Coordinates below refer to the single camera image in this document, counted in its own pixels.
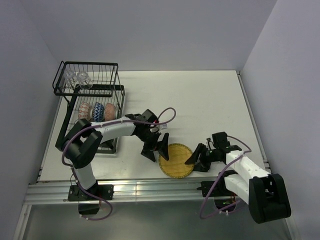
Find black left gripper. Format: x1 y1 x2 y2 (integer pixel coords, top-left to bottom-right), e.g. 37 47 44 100
136 128 169 162

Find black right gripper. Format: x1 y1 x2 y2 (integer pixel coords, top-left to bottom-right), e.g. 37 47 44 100
184 142 219 173

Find round woven bamboo tray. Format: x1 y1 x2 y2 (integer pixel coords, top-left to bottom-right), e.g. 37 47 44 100
158 143 195 179

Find pink floral patterned bowl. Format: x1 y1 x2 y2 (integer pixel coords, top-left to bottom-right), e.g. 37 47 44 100
104 103 117 121

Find orange patterned bowl zigzag outside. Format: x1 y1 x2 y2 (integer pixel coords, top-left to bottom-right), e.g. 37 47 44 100
91 102 105 122

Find blue triangle patterned bowl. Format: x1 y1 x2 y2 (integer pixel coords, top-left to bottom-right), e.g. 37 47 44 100
78 101 91 121

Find clear faceted glass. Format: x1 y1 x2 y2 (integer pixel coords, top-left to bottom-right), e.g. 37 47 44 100
63 70 77 88

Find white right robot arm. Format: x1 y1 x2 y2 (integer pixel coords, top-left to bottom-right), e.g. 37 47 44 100
185 142 292 224

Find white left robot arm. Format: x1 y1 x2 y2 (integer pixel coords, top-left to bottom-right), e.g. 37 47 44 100
55 109 169 200

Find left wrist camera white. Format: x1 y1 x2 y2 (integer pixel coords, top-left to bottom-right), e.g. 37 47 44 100
150 124 168 133

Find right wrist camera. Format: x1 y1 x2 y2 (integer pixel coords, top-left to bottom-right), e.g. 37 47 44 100
206 137 214 149

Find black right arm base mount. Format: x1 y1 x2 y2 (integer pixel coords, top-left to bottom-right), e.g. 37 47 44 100
198 180 247 198

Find black wire dish rack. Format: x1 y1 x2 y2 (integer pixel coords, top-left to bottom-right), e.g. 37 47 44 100
52 61 125 144

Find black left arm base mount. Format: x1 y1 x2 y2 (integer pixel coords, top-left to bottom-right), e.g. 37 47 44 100
67 184 114 217

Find aluminium table edge rail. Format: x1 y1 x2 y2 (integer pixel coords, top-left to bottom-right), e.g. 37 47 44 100
24 176 287 206

